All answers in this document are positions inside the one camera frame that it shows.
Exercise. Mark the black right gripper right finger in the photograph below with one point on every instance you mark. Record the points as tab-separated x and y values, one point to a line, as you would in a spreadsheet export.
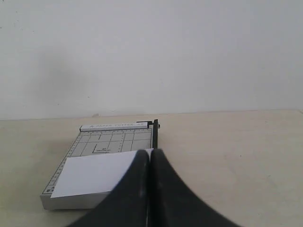
173	204

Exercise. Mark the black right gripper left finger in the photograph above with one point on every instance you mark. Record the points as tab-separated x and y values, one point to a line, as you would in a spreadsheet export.
127	204

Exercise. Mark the white paper sheet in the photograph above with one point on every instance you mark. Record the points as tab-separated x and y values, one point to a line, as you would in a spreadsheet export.
92	174

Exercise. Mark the black cutter blade arm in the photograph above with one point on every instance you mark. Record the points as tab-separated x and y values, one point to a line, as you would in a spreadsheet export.
156	126

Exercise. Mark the grey metal paper cutter base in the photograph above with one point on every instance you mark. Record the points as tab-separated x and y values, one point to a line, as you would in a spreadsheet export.
96	140

